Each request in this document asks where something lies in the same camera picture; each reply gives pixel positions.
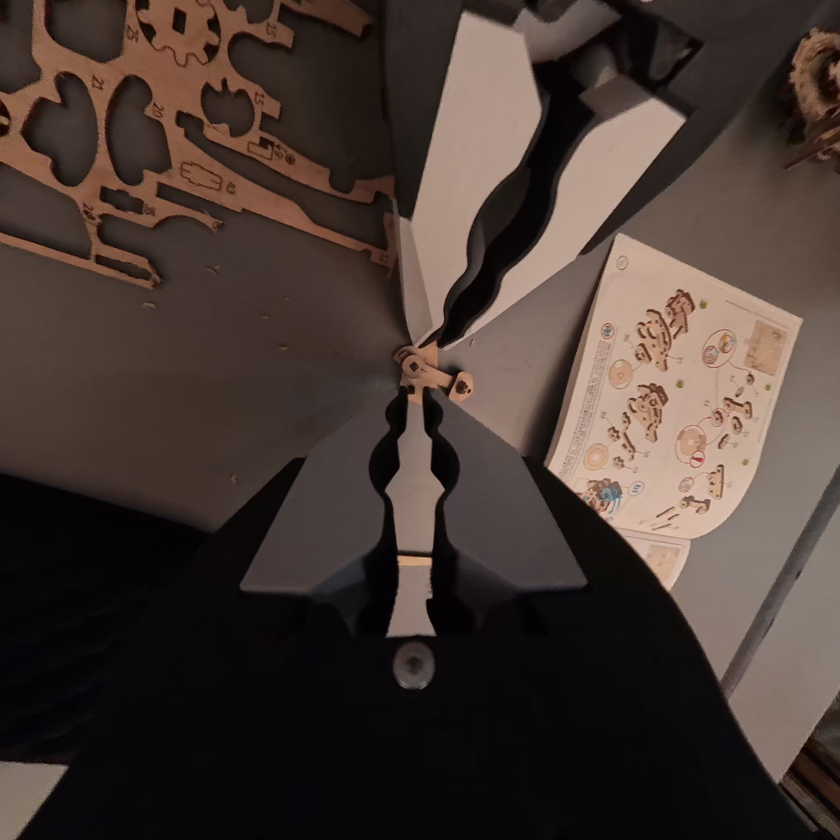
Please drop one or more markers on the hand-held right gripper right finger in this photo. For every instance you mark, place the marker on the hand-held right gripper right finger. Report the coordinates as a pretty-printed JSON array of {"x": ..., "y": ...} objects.
[{"x": 518, "y": 538}]

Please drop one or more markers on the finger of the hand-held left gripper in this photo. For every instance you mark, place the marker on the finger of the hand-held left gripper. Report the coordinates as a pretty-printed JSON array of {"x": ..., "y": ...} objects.
[
  {"x": 472, "y": 118},
  {"x": 610, "y": 170}
]

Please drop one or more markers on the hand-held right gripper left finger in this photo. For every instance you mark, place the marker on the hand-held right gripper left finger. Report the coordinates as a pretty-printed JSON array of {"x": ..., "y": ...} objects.
[{"x": 315, "y": 538}]

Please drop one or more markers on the small wooden model assembly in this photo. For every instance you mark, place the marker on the small wooden model assembly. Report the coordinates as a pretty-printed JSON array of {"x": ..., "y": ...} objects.
[{"x": 420, "y": 377}]

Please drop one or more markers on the large partly assembled wooden model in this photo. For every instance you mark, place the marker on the large partly assembled wooden model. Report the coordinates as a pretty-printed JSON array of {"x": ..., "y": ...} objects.
[{"x": 814, "y": 79}]

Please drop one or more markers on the wooden laser-cut parts sheet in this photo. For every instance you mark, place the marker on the wooden laser-cut parts sheet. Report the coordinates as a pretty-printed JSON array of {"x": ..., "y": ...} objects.
[{"x": 236, "y": 187}]

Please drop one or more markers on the open instruction booklet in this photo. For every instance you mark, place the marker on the open instruction booklet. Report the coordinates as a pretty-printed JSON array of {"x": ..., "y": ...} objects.
[{"x": 689, "y": 420}]

